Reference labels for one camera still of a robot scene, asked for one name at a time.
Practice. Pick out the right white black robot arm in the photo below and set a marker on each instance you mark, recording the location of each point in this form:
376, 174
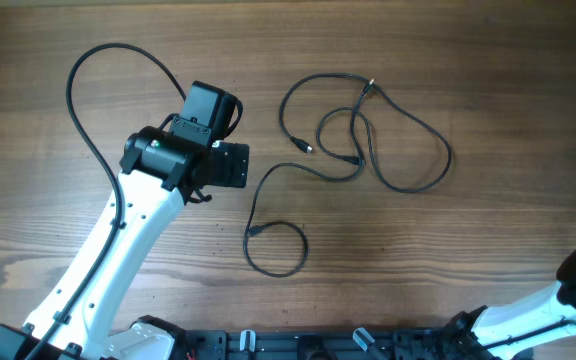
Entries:
503, 332

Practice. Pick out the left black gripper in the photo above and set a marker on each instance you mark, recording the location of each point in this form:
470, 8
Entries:
232, 160

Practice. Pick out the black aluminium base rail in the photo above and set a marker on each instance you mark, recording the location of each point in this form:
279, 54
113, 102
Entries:
400, 344

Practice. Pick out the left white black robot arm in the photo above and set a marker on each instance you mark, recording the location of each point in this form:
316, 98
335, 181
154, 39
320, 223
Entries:
162, 170

